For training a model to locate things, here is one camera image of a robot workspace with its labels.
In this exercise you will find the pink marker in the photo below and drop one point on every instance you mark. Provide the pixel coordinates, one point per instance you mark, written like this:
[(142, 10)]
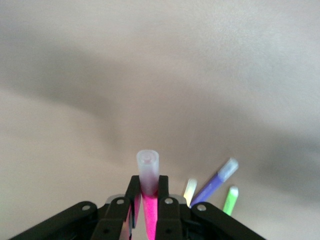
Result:
[(148, 175)]

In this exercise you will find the yellow marker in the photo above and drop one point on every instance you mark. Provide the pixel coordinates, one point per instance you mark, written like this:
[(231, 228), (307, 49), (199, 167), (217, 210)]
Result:
[(190, 188)]

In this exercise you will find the purple marker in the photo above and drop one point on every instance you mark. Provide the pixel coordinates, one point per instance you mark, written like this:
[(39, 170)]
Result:
[(215, 182)]

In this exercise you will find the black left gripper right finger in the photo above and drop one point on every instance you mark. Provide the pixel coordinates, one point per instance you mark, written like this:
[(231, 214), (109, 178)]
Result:
[(172, 220)]

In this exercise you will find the green marker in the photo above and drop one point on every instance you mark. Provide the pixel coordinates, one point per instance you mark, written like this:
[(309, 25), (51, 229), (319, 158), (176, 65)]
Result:
[(230, 200)]

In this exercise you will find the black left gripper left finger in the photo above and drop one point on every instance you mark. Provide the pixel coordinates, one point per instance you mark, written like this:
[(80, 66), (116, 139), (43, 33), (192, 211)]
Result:
[(110, 220)]

